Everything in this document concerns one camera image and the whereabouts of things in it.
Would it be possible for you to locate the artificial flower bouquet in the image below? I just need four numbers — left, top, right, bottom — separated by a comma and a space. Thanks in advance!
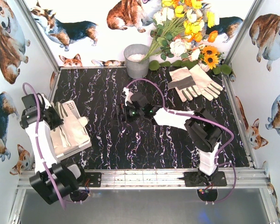
140, 0, 232, 75

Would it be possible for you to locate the grey metal bucket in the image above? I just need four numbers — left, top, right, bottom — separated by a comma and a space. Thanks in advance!
124, 44, 149, 79

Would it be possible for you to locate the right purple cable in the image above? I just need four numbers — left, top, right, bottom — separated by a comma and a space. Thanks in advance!
125, 78, 237, 205

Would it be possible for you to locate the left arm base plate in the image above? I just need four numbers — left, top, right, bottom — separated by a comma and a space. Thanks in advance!
79, 172, 102, 188

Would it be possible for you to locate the back grey palm work glove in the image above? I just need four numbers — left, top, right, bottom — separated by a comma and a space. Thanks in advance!
168, 67, 201, 102

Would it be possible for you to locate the purple cable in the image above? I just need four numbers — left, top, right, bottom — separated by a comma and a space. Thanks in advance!
125, 78, 237, 205
22, 82, 68, 210

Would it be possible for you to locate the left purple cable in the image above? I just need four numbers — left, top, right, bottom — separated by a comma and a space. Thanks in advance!
22, 82, 68, 210

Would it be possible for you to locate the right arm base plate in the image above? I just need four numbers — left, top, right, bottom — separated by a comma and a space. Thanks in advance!
180, 171, 227, 187

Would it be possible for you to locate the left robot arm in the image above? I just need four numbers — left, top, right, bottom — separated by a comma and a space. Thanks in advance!
20, 94, 85, 208

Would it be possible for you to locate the white perforated storage basket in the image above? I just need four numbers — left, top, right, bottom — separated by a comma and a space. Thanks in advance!
50, 100, 92, 161

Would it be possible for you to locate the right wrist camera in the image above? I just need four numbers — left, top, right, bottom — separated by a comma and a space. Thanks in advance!
123, 87, 133, 105

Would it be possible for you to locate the back right white work glove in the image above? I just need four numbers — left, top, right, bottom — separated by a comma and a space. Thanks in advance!
189, 65, 223, 101

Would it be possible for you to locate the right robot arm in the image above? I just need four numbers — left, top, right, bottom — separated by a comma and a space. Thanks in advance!
111, 88, 223, 177

